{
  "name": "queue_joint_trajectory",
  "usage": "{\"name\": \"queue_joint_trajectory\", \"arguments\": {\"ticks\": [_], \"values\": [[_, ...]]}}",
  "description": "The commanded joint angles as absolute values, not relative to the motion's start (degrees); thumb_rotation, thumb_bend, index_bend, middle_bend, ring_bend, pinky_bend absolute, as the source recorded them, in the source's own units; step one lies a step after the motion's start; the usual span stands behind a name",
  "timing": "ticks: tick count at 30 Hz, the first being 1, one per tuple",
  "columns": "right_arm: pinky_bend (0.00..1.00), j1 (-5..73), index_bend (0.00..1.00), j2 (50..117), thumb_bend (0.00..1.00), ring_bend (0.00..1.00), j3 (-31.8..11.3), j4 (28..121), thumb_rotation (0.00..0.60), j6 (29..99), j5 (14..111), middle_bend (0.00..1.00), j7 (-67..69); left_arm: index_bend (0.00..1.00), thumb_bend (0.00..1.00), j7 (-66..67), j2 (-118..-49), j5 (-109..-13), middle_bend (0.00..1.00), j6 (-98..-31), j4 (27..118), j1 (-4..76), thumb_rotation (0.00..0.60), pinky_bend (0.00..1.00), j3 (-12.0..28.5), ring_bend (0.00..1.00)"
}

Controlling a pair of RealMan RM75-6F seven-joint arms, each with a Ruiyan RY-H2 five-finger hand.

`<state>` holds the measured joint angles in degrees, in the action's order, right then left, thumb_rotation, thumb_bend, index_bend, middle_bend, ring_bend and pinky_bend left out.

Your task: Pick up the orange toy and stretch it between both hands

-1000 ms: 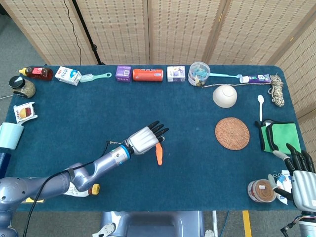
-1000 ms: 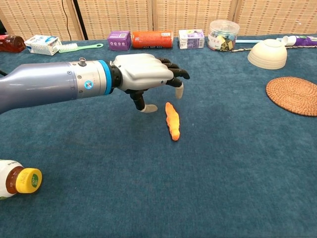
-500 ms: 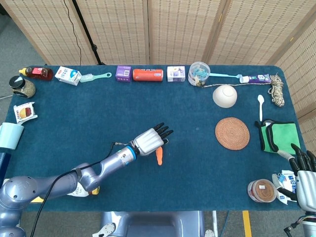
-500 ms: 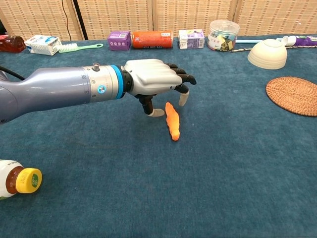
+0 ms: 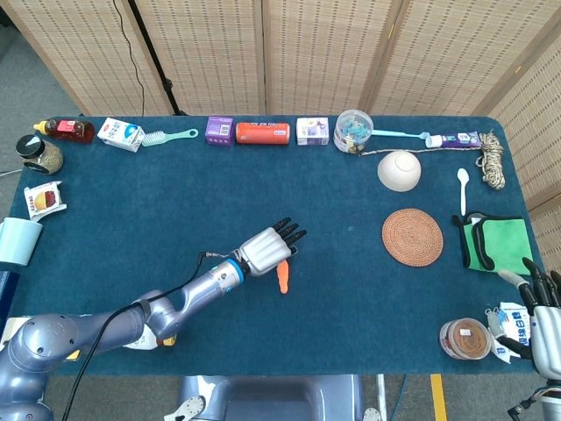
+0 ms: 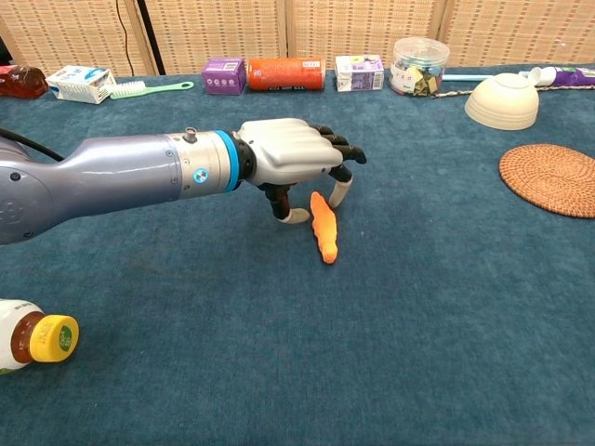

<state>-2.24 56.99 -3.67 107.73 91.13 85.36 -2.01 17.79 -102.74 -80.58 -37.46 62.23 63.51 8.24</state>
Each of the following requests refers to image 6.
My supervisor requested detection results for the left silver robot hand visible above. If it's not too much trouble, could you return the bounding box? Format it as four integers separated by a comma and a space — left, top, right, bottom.
231, 118, 368, 227

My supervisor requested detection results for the orange stretchy toy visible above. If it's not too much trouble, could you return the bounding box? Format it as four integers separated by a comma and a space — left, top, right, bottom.
310, 190, 339, 266

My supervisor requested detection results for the orange can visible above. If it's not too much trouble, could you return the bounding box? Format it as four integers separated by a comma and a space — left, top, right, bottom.
247, 57, 325, 93

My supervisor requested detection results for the purple box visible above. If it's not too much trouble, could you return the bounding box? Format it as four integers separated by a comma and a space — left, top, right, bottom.
201, 58, 247, 97

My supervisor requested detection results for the white purple carton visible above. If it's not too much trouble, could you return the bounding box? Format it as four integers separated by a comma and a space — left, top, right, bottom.
335, 54, 386, 93

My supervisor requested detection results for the bamboo folding screen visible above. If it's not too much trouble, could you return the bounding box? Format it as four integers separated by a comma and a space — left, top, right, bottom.
0, 0, 595, 78

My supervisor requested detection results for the clear jar of clips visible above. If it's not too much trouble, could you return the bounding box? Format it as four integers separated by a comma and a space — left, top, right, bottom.
389, 36, 451, 98

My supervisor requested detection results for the black stand pole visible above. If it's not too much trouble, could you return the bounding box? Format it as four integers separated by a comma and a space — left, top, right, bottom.
137, 0, 167, 75

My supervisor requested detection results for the blue tablecloth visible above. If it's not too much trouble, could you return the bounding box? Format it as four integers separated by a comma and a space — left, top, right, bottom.
0, 63, 595, 446

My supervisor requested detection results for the light blue toothbrush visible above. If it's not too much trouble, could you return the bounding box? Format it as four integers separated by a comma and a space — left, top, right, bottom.
441, 72, 495, 83

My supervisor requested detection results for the cream bowl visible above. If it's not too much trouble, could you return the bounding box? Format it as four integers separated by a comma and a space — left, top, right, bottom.
464, 72, 541, 132

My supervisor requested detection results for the white blue milk carton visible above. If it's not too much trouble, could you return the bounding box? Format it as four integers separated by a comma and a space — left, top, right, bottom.
46, 64, 118, 105

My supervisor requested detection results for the brown rattan coaster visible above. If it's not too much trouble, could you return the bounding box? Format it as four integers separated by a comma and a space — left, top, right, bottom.
498, 143, 595, 219

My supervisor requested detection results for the red sauce bottle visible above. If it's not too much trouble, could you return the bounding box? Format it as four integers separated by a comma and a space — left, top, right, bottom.
0, 64, 49, 100

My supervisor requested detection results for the purple white toothpaste tube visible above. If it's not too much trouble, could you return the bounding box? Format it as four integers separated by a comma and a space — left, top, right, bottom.
528, 65, 595, 89

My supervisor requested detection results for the tea bottle yellow cap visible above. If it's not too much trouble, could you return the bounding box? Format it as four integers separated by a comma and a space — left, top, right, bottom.
0, 298, 81, 375

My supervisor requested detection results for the green handled white brush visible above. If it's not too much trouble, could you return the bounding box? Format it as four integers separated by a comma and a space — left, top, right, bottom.
110, 80, 195, 101

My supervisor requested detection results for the braided rope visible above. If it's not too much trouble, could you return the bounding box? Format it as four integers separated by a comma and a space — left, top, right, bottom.
431, 83, 595, 99

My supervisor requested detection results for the thin black hanging cable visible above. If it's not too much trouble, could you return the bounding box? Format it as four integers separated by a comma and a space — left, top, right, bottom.
114, 0, 136, 78

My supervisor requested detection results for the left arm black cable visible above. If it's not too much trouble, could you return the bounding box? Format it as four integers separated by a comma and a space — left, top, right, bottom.
0, 128, 65, 163

